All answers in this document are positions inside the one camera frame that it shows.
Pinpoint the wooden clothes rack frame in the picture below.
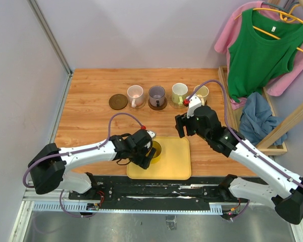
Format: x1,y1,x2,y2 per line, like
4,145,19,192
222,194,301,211
217,0,303,156

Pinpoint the yellow plastic tray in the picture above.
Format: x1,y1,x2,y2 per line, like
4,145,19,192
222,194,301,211
127,137,191,180

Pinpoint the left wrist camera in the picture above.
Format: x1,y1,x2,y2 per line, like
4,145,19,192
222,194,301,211
140,125,157,140

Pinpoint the pink t-shirt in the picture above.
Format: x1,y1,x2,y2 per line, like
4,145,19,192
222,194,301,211
214,1,303,110

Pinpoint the aluminium corner post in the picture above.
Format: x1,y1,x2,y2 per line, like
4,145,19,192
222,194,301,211
27,0,73,76

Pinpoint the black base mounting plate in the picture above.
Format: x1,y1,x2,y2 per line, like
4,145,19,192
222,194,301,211
37,174,280,212

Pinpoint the purple plastic cup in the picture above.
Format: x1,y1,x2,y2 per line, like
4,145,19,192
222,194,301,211
148,86,166,107

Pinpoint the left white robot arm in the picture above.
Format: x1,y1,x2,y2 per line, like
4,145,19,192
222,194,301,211
27,129,156,200

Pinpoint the white cup green handle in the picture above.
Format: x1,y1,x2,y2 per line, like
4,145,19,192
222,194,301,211
172,83,188,106

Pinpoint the aluminium rail frame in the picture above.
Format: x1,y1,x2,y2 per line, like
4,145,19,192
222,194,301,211
9,176,303,241

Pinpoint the pink plastic cup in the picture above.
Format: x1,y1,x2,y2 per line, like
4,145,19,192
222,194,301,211
127,85,145,108

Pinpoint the dark wooden coaster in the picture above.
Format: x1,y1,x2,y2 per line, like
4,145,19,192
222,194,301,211
148,99,168,110
109,94,128,110

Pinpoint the woven rattan coaster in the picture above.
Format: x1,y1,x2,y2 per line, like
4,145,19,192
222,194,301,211
129,101,146,109
169,96,186,109

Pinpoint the yellow clothes hanger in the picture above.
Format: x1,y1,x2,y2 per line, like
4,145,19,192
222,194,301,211
234,3,303,56

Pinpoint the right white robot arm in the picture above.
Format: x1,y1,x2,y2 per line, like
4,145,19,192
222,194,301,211
175,106,303,225

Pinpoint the blue crumpled cloth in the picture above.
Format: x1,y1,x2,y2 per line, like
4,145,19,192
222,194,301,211
239,92,283,146

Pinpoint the green tank top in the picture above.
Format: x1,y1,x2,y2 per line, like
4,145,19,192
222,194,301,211
228,9,303,103

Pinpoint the cream plastic cup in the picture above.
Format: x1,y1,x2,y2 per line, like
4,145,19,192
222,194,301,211
195,86,209,106

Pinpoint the yellow transparent cup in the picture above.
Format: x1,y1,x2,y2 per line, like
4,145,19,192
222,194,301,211
150,141,162,164

